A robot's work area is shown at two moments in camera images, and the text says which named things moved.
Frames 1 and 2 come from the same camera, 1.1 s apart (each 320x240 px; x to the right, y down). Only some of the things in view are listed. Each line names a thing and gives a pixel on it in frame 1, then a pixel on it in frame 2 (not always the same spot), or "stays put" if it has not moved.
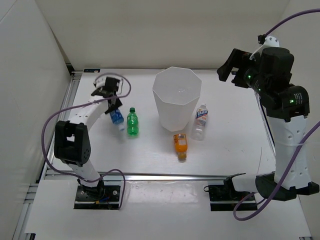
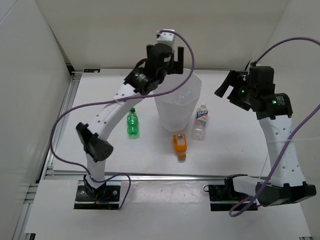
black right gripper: [239, 59] -> [235, 80]
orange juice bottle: [180, 142] stays put
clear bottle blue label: [198, 132] stays put
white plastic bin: [176, 92] stays put
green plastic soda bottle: [132, 126] stays put
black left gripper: [118, 104] -> [176, 66]
